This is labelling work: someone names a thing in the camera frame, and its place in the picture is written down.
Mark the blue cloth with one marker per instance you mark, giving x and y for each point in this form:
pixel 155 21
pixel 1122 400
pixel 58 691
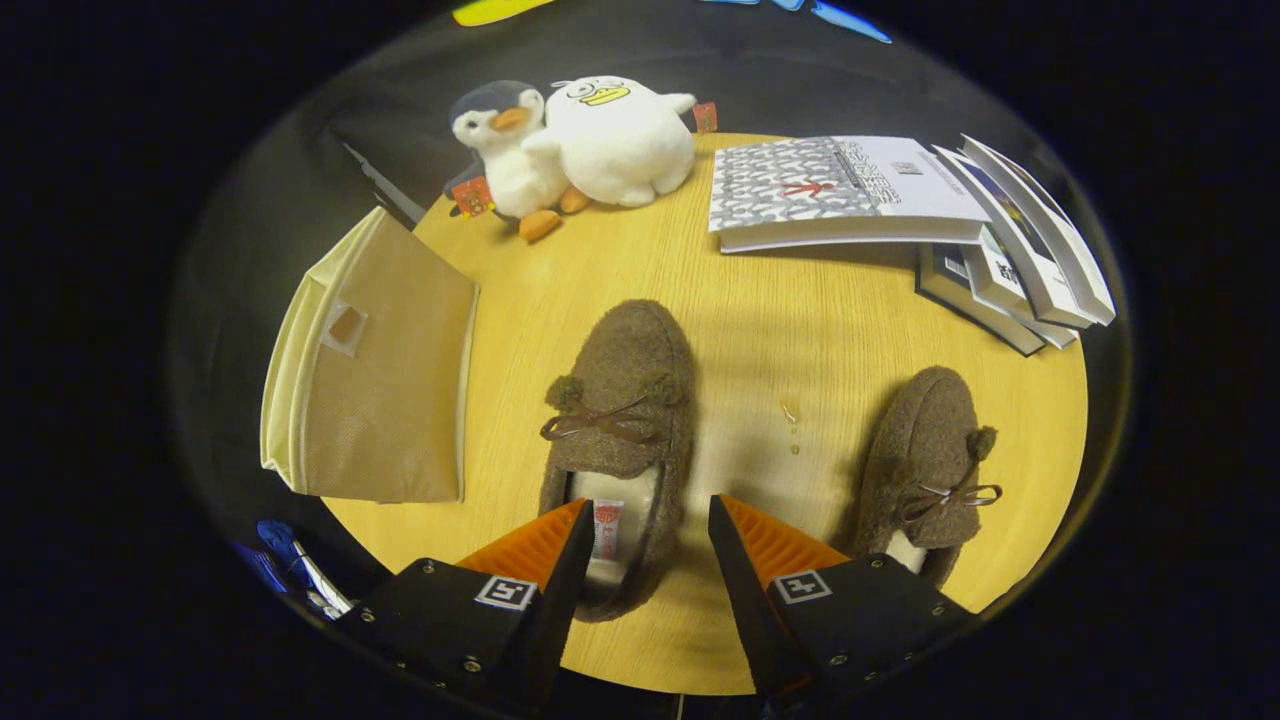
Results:
pixel 278 540

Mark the white duck plush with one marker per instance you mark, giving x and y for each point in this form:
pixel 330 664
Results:
pixel 620 140

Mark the white book dark picture cover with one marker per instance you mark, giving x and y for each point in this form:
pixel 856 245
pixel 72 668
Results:
pixel 1060 235

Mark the grey patterned white book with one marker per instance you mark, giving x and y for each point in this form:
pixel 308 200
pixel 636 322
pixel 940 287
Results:
pixel 820 190

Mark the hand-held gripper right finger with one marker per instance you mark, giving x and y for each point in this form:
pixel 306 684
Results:
pixel 750 610

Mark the white desk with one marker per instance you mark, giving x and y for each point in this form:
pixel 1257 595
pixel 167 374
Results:
pixel 322 585

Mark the brown fuzzy slipper shoe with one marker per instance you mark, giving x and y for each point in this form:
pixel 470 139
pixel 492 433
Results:
pixel 930 430
pixel 630 370

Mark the beige fabric storage box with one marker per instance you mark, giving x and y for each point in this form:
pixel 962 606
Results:
pixel 390 380

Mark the grey white penguin plush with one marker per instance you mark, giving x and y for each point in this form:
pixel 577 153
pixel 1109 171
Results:
pixel 505 160

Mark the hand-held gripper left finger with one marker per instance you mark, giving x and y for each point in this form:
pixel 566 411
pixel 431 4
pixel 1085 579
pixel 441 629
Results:
pixel 545 610

